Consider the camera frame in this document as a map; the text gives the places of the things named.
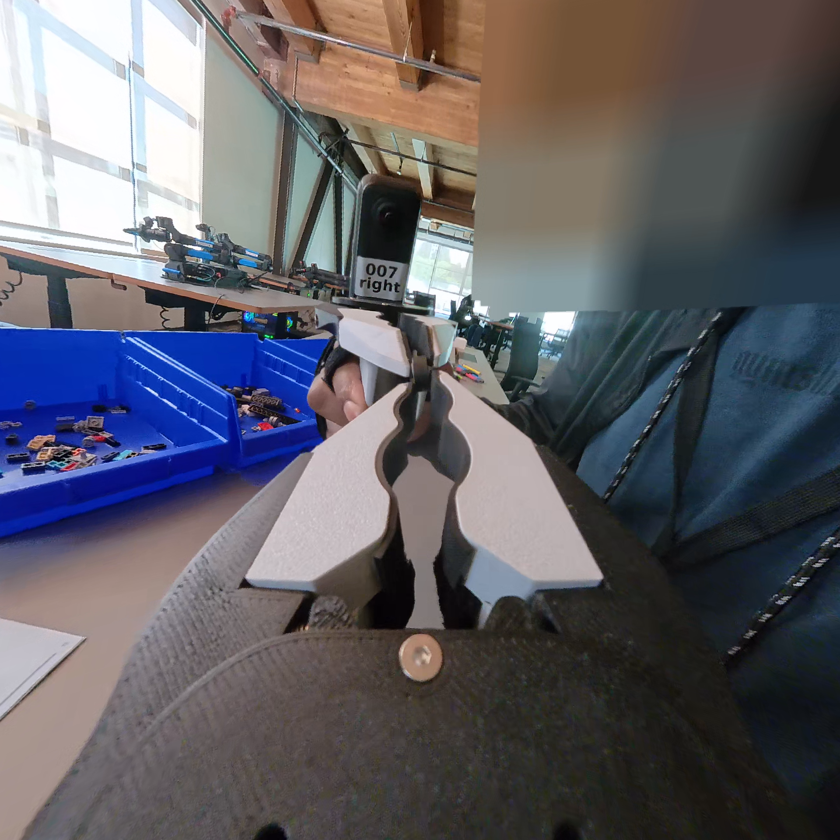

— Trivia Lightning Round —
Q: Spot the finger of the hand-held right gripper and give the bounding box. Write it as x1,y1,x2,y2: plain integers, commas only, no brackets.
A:
400,314,458,375
338,307,414,404

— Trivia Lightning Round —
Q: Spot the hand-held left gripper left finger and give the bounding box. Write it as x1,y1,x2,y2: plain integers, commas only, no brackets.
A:
244,382,414,631

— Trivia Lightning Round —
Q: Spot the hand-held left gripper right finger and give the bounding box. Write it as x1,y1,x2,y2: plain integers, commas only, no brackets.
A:
430,371,606,627

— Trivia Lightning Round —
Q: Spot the blue plastic bin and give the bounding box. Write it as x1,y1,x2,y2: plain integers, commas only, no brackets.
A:
125,331,333,469
0,328,249,540

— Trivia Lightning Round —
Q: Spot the toy instruction booklet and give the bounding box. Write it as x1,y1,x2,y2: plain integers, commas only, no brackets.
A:
0,617,87,721

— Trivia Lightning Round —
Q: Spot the person's right forearm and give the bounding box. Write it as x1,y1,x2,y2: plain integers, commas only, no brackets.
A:
495,315,592,460

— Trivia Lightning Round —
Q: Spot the long wooden desk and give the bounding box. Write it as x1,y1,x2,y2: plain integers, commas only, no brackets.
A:
0,239,332,330

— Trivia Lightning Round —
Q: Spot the grey desk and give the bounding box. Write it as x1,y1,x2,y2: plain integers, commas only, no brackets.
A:
0,453,460,840

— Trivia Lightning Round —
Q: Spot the person's right hand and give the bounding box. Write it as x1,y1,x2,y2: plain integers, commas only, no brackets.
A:
306,357,366,435

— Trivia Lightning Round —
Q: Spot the black office chair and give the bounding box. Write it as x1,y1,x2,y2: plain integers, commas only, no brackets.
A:
500,315,547,403

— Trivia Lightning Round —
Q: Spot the computer case with rainbow fans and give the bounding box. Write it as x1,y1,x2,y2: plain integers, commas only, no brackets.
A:
241,308,298,342

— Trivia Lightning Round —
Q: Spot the person's torso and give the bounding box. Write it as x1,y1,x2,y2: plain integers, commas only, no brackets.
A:
545,303,840,840

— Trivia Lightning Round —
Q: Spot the pile of small toy bricks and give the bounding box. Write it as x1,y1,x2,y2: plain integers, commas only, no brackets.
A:
0,399,168,476

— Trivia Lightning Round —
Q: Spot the large window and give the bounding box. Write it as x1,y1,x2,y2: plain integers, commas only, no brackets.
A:
0,0,206,250

